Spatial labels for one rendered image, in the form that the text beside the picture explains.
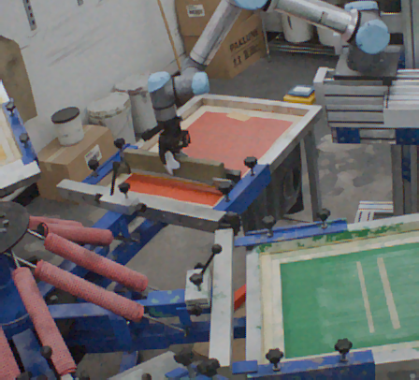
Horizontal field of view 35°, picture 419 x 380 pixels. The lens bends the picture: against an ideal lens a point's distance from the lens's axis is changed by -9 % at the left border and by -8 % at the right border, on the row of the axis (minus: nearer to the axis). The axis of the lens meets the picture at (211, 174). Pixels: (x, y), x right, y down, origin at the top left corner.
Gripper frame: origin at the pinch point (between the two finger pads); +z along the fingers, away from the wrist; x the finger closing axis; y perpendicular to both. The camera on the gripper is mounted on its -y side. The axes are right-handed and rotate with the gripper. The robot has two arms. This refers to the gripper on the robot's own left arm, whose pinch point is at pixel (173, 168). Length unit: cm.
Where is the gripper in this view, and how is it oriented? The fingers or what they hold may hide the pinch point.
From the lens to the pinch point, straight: 244.1
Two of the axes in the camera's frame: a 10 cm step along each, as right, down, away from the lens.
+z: 1.8, 8.5, 4.9
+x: 5.2, -5.1, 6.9
